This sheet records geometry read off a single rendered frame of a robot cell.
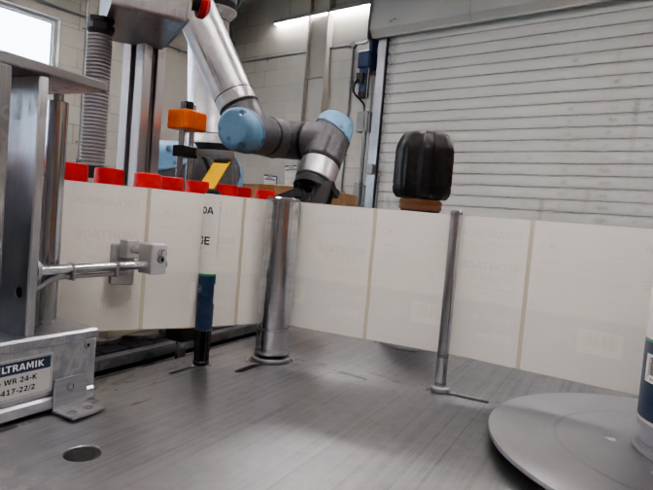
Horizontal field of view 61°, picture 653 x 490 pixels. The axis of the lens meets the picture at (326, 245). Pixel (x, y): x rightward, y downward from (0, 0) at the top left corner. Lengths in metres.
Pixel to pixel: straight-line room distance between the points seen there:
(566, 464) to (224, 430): 0.25
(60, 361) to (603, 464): 0.41
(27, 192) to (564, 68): 4.95
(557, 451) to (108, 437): 0.33
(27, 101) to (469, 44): 5.29
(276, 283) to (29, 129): 0.29
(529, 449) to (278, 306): 0.30
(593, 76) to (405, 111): 1.74
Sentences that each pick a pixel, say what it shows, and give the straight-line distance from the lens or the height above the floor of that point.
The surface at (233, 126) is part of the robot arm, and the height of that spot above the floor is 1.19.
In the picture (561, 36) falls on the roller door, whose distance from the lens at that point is 5.31.
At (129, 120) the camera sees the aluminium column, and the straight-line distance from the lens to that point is 0.93.
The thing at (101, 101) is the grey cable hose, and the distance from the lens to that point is 0.81.
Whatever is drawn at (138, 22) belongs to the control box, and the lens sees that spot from 0.83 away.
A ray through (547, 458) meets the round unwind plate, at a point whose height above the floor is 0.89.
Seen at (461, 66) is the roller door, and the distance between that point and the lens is 5.60.
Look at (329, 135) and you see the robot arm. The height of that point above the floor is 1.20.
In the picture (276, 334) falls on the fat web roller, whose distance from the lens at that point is 0.63.
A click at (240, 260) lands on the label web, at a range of 0.63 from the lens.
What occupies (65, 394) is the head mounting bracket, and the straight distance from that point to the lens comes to 0.50.
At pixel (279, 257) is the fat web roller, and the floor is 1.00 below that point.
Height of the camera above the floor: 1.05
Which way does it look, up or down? 3 degrees down
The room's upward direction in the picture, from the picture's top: 5 degrees clockwise
